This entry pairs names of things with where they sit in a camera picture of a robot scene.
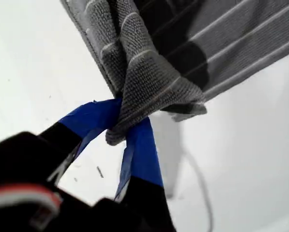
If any grey striped towel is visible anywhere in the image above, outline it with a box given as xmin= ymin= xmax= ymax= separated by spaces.
xmin=59 ymin=0 xmax=289 ymax=146

